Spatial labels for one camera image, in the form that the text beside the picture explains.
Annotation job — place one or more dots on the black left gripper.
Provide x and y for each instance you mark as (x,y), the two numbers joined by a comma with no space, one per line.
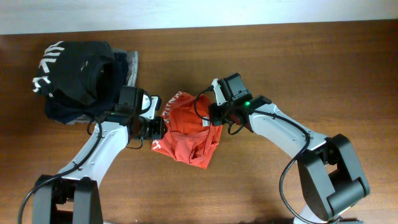
(158,130)

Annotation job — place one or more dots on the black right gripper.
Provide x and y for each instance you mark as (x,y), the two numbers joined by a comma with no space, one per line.
(214,114)

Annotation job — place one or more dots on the red t-shirt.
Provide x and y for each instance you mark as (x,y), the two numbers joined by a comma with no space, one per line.
(190,137)

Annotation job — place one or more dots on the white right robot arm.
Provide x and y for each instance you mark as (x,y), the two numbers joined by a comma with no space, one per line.
(331,176)

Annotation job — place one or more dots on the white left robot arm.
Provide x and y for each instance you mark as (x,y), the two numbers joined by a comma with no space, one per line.
(72,195)

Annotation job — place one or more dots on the navy blue folded shirt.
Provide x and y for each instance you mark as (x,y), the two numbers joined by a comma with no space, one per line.
(103,86)

